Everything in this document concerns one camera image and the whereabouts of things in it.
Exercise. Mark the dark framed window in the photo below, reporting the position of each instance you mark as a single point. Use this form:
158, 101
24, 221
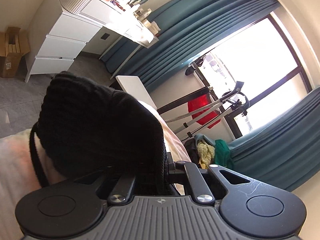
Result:
270, 62

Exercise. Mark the red hanging cloth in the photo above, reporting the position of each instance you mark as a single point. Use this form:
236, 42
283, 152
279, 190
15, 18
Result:
200, 107

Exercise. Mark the bed with pastel sheet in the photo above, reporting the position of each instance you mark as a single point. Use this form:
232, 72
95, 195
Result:
15, 160

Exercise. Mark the teal curtain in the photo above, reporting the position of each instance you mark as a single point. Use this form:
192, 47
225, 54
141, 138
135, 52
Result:
275, 140
190, 17

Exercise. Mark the cardboard box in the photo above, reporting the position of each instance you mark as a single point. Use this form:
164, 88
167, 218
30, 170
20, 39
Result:
11, 52

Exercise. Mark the pale yellow garment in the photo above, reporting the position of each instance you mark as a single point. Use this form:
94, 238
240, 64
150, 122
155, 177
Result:
206, 152

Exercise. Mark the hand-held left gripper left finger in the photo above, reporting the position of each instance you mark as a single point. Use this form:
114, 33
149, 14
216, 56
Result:
122, 187

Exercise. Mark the white dressing table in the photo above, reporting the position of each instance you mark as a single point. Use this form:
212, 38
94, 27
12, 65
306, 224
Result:
75, 22

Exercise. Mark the green garment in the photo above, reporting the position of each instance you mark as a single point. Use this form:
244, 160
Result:
223, 152

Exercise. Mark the white folding board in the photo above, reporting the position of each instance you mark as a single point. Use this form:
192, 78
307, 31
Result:
136, 90

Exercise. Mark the black pants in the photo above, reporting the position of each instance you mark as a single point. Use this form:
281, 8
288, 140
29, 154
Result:
100, 127

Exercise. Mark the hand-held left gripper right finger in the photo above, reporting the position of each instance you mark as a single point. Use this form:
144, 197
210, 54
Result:
192, 180

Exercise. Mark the group of cosmetic bottles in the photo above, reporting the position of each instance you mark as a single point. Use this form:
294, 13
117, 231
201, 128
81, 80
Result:
145, 17

